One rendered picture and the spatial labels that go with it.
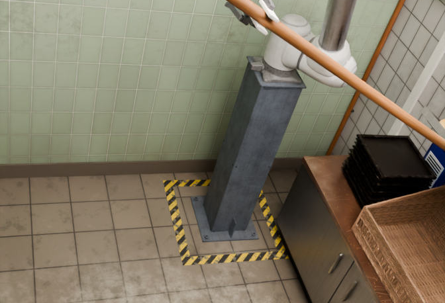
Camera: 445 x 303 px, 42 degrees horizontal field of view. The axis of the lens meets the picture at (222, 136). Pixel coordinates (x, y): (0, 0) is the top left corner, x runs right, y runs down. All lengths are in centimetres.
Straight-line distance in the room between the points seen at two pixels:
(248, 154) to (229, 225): 52
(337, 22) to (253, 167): 94
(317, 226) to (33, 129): 148
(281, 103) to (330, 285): 86
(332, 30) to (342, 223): 88
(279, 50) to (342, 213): 79
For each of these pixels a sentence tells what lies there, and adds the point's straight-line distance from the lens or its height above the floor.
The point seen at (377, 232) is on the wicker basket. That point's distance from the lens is 247.
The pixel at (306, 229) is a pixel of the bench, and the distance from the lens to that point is 290.
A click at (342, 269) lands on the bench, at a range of 265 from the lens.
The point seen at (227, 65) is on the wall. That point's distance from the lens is 297.
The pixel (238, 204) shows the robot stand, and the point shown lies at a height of 22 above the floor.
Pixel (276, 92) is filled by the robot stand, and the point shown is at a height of 96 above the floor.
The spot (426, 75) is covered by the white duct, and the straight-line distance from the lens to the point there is 297.
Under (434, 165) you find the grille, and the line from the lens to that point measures 290.
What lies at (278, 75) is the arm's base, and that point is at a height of 103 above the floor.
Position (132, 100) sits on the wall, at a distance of 298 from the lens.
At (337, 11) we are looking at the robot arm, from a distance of 217.
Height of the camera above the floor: 234
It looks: 39 degrees down
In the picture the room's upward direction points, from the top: 17 degrees clockwise
